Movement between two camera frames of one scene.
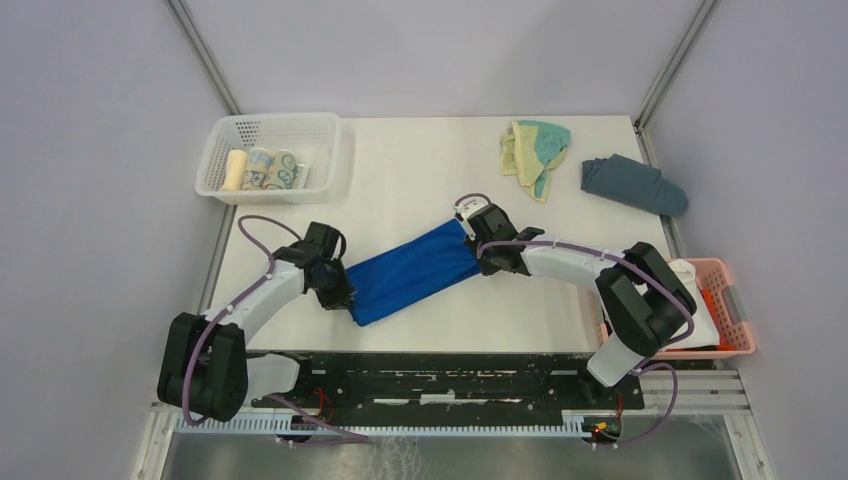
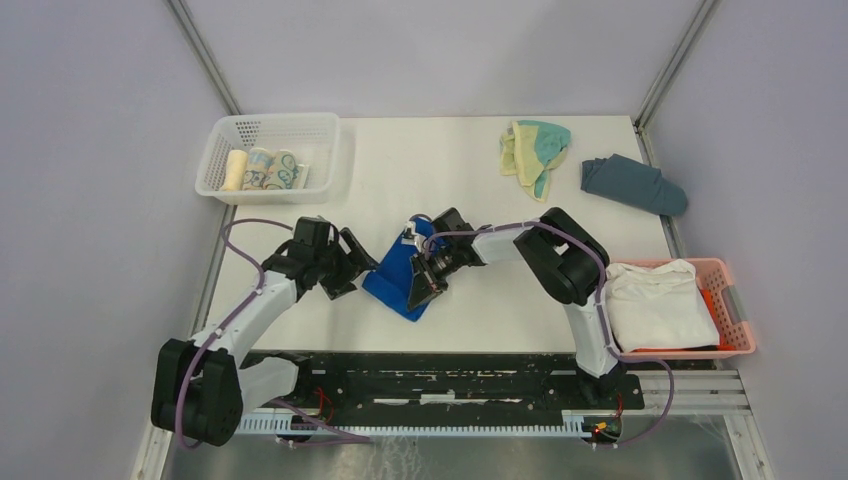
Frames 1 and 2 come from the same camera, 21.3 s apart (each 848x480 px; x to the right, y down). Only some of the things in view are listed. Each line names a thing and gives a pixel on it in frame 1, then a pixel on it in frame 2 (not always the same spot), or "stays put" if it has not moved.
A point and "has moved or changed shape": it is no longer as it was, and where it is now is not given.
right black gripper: (487, 268) -> (423, 287)
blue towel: (412, 271) has moved or changed shape
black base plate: (457, 384) stays put
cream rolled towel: (236, 170) stays put
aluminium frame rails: (714, 393) stays put
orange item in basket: (722, 345) stays put
